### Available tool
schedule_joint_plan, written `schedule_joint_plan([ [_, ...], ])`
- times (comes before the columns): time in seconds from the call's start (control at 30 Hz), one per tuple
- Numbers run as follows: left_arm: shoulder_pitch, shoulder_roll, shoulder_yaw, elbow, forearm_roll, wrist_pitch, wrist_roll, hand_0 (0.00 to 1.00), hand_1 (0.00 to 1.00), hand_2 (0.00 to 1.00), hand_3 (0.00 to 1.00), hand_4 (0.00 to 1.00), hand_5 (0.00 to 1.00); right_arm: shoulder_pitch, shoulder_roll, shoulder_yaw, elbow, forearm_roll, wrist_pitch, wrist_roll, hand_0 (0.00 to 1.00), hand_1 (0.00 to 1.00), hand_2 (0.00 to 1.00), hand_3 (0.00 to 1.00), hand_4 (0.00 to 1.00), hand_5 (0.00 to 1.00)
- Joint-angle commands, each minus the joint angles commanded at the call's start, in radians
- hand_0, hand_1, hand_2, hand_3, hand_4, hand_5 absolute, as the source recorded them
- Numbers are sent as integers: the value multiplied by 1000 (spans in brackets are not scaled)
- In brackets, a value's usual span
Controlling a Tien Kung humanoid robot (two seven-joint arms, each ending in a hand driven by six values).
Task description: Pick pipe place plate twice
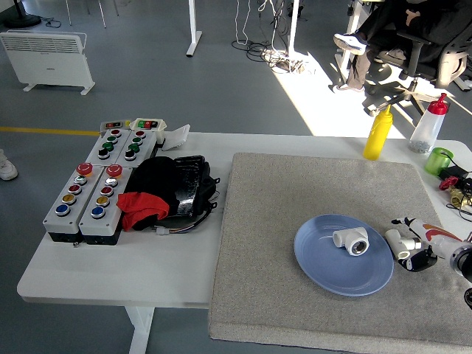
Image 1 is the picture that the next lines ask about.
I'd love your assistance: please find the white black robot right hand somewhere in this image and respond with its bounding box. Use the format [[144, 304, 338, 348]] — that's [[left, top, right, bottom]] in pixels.
[[390, 216, 464, 273]]

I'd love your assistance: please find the slim white tee pipe fitting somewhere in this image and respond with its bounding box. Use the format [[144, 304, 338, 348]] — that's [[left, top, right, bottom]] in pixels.
[[384, 229, 422, 260]]

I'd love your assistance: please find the thick white tee pipe fitting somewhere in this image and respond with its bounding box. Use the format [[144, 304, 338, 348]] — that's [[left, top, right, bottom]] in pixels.
[[332, 226, 370, 257]]

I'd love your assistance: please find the blue plate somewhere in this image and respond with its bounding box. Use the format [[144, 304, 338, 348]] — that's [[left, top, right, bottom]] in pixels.
[[294, 214, 395, 297]]

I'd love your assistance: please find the black power adapter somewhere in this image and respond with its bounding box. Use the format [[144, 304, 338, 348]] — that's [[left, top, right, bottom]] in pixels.
[[439, 164, 472, 181]]

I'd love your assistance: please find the green plastic cup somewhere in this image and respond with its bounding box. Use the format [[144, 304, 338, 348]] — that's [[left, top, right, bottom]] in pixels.
[[424, 147, 456, 176]]

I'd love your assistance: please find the clear squeeze bottle red cap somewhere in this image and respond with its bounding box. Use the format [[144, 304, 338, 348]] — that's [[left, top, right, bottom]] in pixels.
[[409, 92, 449, 155]]

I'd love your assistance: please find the yellow squeeze bottle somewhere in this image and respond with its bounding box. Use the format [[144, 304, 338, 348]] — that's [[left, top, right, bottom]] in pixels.
[[363, 104, 394, 162]]

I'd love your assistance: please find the grey-brown mat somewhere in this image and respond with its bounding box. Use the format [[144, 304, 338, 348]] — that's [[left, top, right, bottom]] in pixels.
[[208, 152, 472, 347]]

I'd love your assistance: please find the black office chair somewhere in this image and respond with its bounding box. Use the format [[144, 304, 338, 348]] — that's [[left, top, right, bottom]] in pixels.
[[363, 27, 472, 117]]

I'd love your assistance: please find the seated person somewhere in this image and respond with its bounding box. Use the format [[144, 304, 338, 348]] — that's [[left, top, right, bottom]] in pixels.
[[333, 0, 472, 93]]

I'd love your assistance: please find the white desk leg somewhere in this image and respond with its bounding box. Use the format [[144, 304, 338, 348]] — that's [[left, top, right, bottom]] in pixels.
[[337, 0, 364, 74], [185, 0, 204, 58], [285, 0, 300, 52]]

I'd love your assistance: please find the white plastic cover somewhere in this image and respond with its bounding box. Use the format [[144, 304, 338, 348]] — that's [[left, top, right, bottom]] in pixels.
[[161, 124, 192, 152]]

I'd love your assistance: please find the black cloth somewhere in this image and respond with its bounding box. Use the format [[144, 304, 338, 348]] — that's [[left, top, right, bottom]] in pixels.
[[124, 156, 178, 232]]

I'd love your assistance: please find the red cloth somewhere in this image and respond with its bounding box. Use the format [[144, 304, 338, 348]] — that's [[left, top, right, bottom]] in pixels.
[[117, 192, 170, 232]]

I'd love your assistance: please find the white table leg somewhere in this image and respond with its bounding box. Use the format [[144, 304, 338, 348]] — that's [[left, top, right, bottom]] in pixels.
[[123, 305, 156, 354]]

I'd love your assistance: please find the three-button control box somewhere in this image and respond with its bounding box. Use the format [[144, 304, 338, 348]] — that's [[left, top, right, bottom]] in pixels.
[[111, 129, 157, 169], [85, 128, 133, 167]]

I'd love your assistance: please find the five-button control box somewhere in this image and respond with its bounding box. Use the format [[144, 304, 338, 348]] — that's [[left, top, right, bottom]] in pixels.
[[42, 162, 105, 243], [78, 163, 134, 246]]

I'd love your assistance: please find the white panel heater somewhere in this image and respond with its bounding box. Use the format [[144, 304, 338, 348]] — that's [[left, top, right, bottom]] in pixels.
[[0, 29, 96, 97]]

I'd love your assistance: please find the person's white shoe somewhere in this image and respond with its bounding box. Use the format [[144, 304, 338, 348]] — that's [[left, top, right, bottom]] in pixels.
[[0, 148, 18, 181]]

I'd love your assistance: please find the black fan base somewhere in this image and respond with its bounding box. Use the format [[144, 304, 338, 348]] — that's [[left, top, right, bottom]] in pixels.
[[2, 0, 43, 28]]

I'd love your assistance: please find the thin black cable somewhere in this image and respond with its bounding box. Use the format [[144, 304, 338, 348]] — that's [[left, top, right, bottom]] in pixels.
[[445, 198, 472, 222]]

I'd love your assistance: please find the brass valve red handle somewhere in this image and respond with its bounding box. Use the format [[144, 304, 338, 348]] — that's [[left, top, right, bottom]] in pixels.
[[438, 176, 472, 208]]

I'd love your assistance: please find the floor cable tangle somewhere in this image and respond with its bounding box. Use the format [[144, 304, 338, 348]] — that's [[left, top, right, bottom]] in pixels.
[[231, 0, 318, 74]]

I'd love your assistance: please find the wire harness with white plug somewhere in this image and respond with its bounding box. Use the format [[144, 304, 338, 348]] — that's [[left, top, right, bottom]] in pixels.
[[154, 206, 217, 237]]

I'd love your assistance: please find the cream switch box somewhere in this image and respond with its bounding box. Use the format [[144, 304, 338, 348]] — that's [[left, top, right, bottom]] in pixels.
[[131, 117, 169, 145]]

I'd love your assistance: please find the small grey switch box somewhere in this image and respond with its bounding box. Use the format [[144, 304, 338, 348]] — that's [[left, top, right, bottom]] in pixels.
[[100, 119, 133, 132]]

